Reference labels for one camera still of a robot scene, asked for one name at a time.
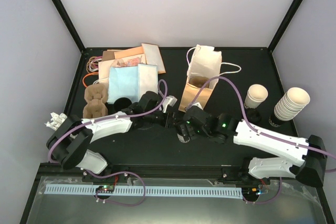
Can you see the tall white cup stack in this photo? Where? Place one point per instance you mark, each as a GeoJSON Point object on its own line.
{"type": "Point", "coordinates": [289, 106]}

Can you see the light blue cable duct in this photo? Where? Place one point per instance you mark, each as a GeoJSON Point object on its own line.
{"type": "Point", "coordinates": [139, 191]}

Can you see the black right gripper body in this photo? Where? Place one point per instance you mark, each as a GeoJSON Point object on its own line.
{"type": "Point", "coordinates": [192, 134]}

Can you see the black enclosure frame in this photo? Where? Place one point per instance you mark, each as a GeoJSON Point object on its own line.
{"type": "Point", "coordinates": [60, 9]}

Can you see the stack of black lids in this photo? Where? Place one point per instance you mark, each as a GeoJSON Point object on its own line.
{"type": "Point", "coordinates": [253, 116]}

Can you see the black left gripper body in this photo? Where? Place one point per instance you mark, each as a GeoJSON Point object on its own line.
{"type": "Point", "coordinates": [168, 124]}

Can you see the brown paper takeout bag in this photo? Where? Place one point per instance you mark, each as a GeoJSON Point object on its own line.
{"type": "Point", "coordinates": [205, 63]}

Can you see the brown white flat paper bag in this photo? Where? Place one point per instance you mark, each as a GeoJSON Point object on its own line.
{"type": "Point", "coordinates": [153, 57]}

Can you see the bundle of bag handles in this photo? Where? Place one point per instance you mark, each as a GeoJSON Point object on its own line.
{"type": "Point", "coordinates": [92, 68]}

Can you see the black plastic cup lid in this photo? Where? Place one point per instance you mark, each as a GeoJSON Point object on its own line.
{"type": "Point", "coordinates": [183, 134]}

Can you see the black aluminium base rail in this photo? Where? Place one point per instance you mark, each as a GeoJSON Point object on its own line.
{"type": "Point", "coordinates": [227, 174]}

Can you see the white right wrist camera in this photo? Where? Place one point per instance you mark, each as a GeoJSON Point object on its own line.
{"type": "Point", "coordinates": [195, 104]}

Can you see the short white cup stack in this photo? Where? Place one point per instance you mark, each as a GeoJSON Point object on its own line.
{"type": "Point", "coordinates": [256, 95]}

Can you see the brown pulp cup carrier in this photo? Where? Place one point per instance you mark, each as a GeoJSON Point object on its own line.
{"type": "Point", "coordinates": [198, 81]}

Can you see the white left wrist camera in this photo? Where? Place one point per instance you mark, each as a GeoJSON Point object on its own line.
{"type": "Point", "coordinates": [168, 101]}

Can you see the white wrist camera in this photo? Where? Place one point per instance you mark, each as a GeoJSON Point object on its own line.
{"type": "Point", "coordinates": [195, 104]}
{"type": "Point", "coordinates": [168, 101]}

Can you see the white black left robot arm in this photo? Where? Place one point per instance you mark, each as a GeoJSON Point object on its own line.
{"type": "Point", "coordinates": [69, 145]}

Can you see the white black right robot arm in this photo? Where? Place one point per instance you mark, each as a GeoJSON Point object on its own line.
{"type": "Point", "coordinates": [303, 159]}

